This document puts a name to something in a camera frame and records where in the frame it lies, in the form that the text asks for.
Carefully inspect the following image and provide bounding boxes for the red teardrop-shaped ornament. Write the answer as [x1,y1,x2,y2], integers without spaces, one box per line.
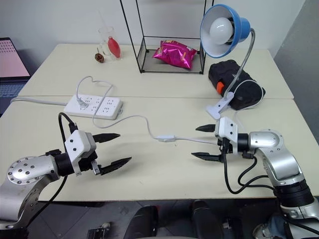
[107,35,122,59]

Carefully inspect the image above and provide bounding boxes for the white inline cord switch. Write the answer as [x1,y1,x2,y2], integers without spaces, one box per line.
[156,134,177,143]

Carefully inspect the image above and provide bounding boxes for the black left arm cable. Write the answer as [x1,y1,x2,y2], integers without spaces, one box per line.
[24,112,78,225]

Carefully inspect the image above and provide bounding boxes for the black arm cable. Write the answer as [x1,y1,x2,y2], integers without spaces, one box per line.
[24,112,78,225]
[222,148,275,195]

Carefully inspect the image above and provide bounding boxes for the white power strip cable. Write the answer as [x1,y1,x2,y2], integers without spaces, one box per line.
[9,97,70,107]

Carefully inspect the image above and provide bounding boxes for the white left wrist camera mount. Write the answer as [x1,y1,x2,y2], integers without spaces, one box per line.
[64,129,98,176]

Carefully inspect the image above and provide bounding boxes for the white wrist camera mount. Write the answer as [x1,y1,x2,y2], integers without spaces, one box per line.
[214,117,240,148]
[64,129,98,176]

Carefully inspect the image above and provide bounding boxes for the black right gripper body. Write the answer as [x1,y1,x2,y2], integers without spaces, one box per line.
[216,136,234,163]

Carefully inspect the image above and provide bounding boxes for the dark rounded shape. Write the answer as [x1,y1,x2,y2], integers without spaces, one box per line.
[191,199,225,239]
[129,205,160,239]

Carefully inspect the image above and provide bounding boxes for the white power strip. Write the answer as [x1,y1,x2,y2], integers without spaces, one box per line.
[63,94,124,120]

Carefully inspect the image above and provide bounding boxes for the black wire frame rack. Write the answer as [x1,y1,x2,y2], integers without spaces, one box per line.
[119,0,215,75]

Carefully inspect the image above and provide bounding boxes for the pink snack bag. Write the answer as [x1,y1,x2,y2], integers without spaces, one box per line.
[152,39,198,71]

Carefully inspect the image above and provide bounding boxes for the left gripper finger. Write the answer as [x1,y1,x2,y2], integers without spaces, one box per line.
[100,156,133,176]
[92,133,121,144]

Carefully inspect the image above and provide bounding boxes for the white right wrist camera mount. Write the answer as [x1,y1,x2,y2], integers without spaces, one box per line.
[214,117,240,148]

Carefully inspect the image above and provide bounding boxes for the blue clip-on desk lamp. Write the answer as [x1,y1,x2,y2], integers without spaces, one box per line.
[199,3,257,119]

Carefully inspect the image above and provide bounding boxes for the laptop with pink screen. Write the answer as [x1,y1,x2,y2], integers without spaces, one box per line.
[0,37,32,118]

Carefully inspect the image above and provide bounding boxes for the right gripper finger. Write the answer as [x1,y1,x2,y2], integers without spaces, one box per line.
[190,151,222,163]
[195,124,217,133]

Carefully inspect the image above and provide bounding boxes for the white light bulb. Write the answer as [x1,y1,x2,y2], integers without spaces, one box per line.
[208,18,234,45]

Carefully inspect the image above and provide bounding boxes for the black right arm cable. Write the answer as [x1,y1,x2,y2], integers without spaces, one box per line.
[222,148,275,195]

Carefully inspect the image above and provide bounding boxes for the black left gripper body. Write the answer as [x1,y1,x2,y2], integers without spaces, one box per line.
[77,148,103,176]

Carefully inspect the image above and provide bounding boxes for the white cable with switch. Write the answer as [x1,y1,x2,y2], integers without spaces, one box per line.
[75,76,266,145]

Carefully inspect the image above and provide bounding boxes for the person's shoe and jeans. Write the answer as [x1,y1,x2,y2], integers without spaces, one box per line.
[252,214,285,239]

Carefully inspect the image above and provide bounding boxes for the small brown dried cone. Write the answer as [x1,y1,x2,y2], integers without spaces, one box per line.
[94,48,106,63]

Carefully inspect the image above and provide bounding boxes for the clear drinking glass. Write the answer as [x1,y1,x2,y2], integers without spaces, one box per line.
[97,26,123,63]

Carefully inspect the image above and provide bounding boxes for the black tool case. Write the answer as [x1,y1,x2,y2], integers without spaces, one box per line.
[208,59,266,111]

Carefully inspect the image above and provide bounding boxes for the metal caster bracket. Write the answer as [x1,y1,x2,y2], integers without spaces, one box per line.
[86,222,112,239]

